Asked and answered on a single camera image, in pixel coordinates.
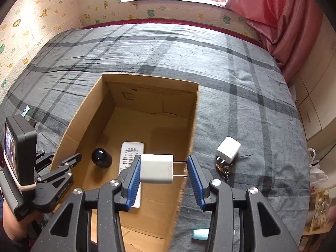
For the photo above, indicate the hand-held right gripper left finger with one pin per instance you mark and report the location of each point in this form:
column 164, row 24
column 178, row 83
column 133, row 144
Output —
column 132, row 183

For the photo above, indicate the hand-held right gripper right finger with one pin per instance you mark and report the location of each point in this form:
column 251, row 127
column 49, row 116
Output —
column 195, row 183

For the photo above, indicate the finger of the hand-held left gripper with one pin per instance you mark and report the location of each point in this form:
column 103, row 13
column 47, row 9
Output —
column 44, row 158
column 63, row 173

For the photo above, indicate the small white charger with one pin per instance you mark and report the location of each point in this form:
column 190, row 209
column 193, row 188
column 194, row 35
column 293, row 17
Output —
column 157, row 169

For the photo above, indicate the white remote control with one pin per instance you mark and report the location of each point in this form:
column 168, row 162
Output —
column 130, row 152

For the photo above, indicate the black round cap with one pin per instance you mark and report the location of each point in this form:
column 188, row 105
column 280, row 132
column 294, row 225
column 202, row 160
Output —
column 101, row 158

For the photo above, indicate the large white charger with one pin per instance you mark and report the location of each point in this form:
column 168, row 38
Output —
column 229, row 149

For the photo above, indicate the light blue bottle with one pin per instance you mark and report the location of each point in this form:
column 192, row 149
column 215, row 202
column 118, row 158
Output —
column 200, row 235

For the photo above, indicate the brown cardboard box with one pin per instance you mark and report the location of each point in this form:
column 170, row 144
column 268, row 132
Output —
column 157, row 110

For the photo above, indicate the person's left forearm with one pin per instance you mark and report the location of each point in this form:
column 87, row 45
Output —
column 11, row 218

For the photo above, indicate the black phone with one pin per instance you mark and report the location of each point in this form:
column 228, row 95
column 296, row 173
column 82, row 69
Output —
column 32, row 122

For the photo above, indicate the white plastic bag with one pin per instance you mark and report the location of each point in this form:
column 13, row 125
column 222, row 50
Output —
column 315, row 168

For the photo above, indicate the wooden shelf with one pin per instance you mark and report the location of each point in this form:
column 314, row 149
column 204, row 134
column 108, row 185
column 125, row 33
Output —
column 319, row 207

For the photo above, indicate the cream wardrobe cabinet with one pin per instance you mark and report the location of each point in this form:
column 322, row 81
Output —
column 315, row 97

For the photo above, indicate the pink curtain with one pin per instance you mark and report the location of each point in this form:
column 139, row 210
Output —
column 283, row 18

